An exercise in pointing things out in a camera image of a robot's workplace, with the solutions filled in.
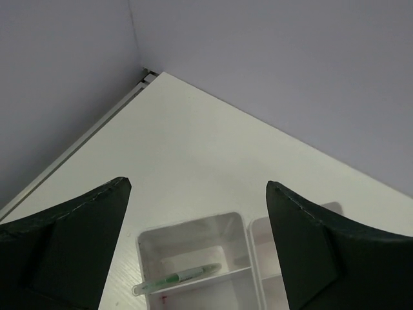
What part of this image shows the right white divided container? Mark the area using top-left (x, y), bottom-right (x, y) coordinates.
top-left (248, 201), bottom-right (343, 310)

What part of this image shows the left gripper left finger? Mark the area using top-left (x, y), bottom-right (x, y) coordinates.
top-left (1, 177), bottom-right (132, 309)

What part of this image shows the white divided container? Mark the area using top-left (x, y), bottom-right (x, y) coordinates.
top-left (248, 201), bottom-right (343, 310)
top-left (136, 212), bottom-right (261, 309)

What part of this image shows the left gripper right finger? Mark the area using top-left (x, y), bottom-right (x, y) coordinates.
top-left (266, 181), bottom-right (412, 309)

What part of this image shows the left white divided container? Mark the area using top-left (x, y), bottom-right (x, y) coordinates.
top-left (136, 212), bottom-right (261, 309)

